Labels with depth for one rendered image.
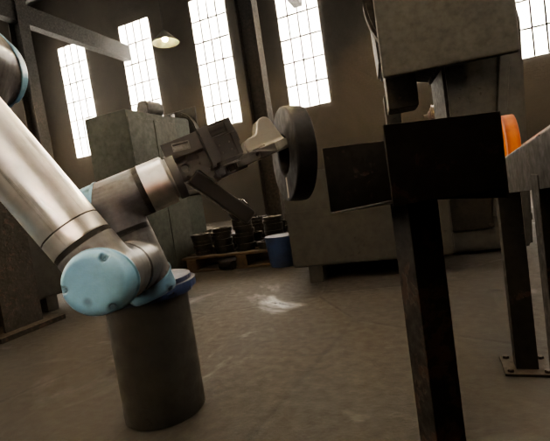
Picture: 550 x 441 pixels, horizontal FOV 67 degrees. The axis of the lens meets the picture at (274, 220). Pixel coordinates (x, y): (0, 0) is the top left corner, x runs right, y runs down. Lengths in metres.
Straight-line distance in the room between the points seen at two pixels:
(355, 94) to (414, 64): 7.71
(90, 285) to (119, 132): 3.34
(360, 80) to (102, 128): 7.70
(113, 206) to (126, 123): 3.14
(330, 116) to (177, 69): 4.66
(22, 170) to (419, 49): 2.66
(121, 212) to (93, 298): 0.18
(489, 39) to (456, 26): 0.21
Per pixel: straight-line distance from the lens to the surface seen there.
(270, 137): 0.67
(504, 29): 3.08
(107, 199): 0.64
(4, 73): 0.76
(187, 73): 12.48
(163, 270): 0.64
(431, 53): 2.97
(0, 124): 0.57
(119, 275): 0.48
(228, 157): 0.65
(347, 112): 10.59
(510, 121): 1.35
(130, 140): 3.74
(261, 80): 7.52
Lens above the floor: 0.65
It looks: 4 degrees down
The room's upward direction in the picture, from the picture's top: 8 degrees counter-clockwise
